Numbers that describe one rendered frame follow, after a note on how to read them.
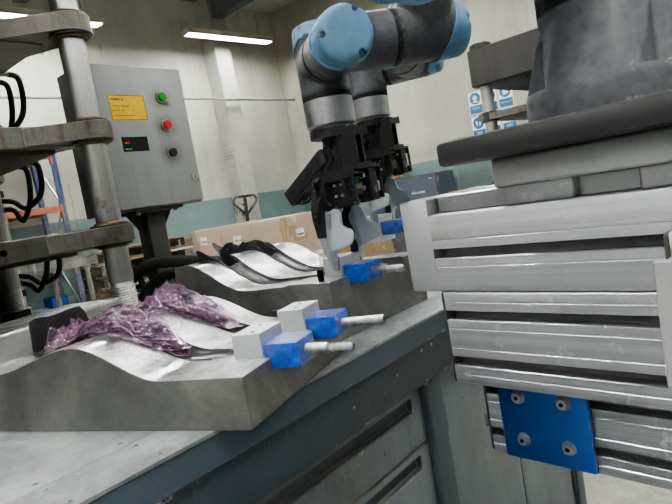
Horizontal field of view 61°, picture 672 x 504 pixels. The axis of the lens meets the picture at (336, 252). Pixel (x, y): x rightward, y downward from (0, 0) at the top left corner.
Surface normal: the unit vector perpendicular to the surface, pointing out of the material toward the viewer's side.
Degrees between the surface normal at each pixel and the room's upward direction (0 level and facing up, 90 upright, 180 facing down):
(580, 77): 72
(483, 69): 90
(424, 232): 90
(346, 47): 89
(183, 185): 90
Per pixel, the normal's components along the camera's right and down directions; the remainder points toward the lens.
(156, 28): 0.73, -0.06
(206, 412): -0.37, 0.15
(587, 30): -0.70, -0.12
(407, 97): -0.67, 0.18
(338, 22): 0.22, 0.05
